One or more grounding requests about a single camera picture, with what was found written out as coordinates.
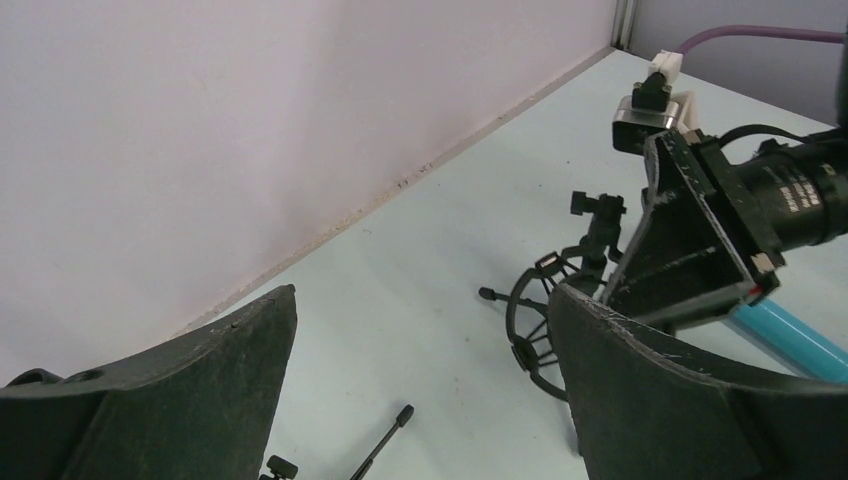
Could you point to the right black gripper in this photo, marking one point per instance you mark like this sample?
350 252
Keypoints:
702 248

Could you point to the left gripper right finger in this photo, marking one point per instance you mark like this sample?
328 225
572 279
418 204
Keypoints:
647 405

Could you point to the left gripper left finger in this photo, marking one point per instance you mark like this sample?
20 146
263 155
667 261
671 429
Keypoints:
199 406

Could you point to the blue microphone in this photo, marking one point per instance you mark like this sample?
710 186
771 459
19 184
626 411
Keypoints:
797 343

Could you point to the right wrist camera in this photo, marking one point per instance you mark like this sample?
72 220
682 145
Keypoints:
653 106

